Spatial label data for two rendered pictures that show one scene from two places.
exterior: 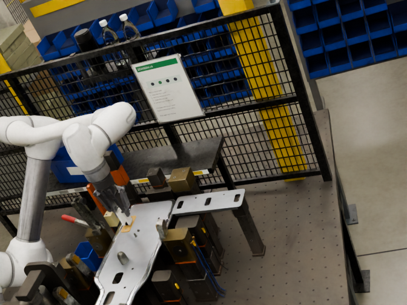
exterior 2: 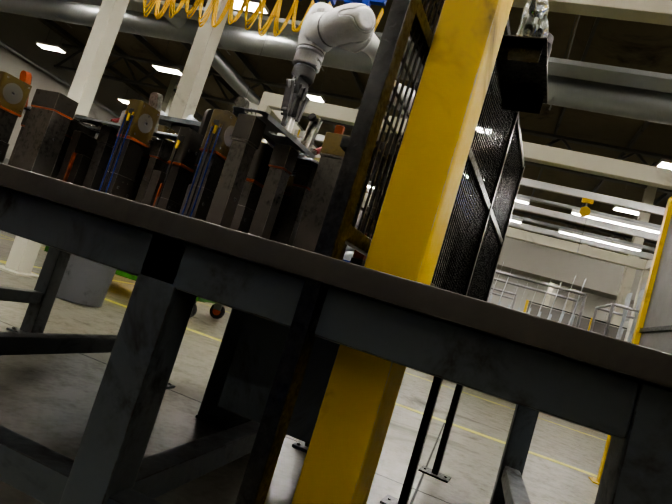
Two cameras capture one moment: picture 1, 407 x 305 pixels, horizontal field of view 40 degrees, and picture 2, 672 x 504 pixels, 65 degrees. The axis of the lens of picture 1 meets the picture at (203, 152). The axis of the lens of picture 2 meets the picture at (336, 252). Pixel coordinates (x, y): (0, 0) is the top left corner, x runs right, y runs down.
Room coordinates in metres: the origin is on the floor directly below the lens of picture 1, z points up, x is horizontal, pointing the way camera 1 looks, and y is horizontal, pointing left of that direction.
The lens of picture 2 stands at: (1.87, -1.26, 0.64)
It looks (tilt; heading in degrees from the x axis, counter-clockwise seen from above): 5 degrees up; 86
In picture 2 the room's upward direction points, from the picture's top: 17 degrees clockwise
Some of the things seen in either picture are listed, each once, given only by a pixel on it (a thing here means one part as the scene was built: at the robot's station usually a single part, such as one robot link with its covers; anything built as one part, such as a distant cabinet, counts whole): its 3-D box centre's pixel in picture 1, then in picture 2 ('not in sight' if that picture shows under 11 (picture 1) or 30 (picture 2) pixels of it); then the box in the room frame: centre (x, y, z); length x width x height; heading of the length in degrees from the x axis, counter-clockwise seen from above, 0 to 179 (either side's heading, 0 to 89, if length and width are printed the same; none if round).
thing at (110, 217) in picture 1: (128, 244); not in sight; (1.84, 0.44, 0.88); 0.04 x 0.04 x 0.37; 62
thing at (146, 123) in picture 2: not in sight; (123, 156); (1.26, 0.39, 0.87); 0.12 x 0.07 x 0.35; 62
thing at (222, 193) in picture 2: (248, 227); (233, 176); (1.67, -0.04, 0.84); 0.05 x 0.05 x 0.29; 62
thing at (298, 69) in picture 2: (105, 185); (301, 82); (1.71, 0.37, 1.26); 0.08 x 0.07 x 0.09; 62
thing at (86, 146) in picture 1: (84, 143); (320, 28); (1.72, 0.36, 1.45); 0.13 x 0.11 x 0.16; 126
